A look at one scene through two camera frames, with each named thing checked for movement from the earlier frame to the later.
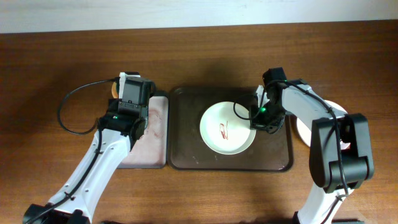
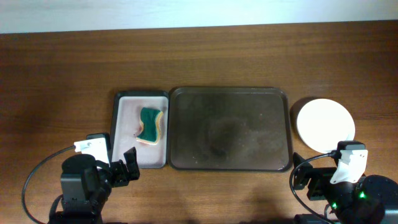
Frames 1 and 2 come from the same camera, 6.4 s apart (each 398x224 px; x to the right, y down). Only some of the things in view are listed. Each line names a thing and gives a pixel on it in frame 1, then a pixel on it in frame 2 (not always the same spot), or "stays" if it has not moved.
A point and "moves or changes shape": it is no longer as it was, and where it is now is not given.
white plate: x=223 y=131 moves or changes shape
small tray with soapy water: x=152 y=150 stays
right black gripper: x=256 y=124 -> x=300 y=174
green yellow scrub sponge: x=114 y=89 -> x=151 y=119
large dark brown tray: x=269 y=150 stays
